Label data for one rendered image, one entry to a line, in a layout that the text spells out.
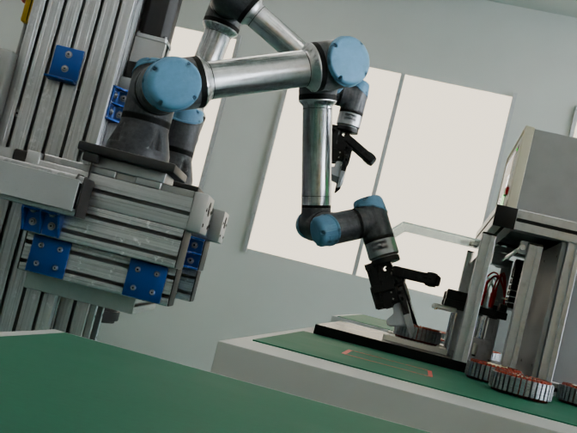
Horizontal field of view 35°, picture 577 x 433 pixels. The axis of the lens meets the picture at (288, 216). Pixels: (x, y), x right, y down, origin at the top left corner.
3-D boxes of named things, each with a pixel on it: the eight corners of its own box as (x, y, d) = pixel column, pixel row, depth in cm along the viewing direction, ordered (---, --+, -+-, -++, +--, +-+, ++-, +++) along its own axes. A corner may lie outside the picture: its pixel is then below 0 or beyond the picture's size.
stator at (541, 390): (487, 385, 167) (491, 365, 167) (548, 401, 165) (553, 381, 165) (487, 389, 156) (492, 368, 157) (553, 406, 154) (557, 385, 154)
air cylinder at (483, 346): (464, 359, 208) (470, 336, 209) (463, 357, 216) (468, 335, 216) (486, 365, 208) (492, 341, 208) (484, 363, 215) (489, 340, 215)
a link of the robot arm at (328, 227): (306, 246, 222) (346, 238, 226) (324, 249, 211) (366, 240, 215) (300, 215, 221) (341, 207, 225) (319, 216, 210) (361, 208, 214)
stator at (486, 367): (519, 392, 171) (523, 372, 171) (460, 375, 175) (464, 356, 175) (522, 389, 182) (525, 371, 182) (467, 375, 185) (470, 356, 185)
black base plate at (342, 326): (312, 333, 198) (315, 323, 198) (338, 328, 261) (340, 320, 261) (527, 389, 190) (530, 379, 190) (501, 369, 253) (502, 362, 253)
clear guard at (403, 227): (376, 239, 232) (381, 216, 232) (379, 245, 255) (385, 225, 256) (502, 269, 226) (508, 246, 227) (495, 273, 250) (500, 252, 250)
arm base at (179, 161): (136, 172, 254) (144, 137, 254) (144, 178, 269) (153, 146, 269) (187, 185, 253) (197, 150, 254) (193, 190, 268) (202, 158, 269)
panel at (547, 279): (530, 380, 189) (561, 241, 191) (501, 362, 254) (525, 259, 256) (535, 381, 189) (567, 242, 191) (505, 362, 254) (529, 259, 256)
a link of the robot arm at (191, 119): (153, 140, 255) (165, 94, 256) (154, 146, 268) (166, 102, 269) (195, 151, 256) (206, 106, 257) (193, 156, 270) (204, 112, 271)
